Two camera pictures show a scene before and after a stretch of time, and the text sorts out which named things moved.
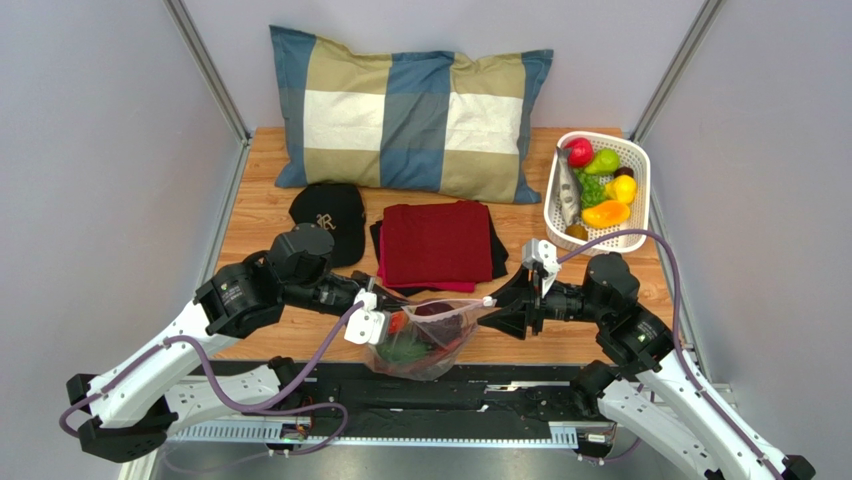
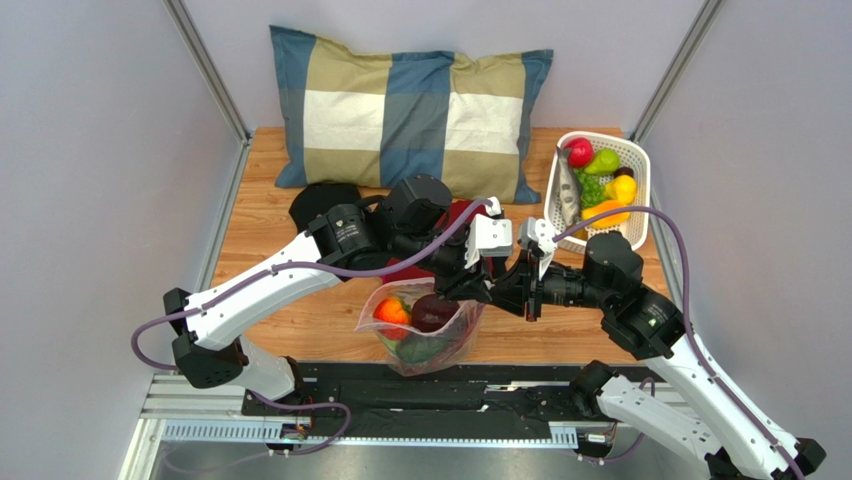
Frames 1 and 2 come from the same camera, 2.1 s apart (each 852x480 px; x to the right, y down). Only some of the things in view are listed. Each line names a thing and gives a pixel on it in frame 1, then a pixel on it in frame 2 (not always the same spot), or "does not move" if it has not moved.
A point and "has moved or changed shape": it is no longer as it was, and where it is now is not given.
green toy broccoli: x=593 y=191 does not move
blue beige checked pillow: x=448 y=124 does not move
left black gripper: x=386 y=301 -> x=465 y=284
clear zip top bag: x=425 y=340 has moved or changed shape
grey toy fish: x=569 y=190 does not move
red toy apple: x=580 y=153 does not move
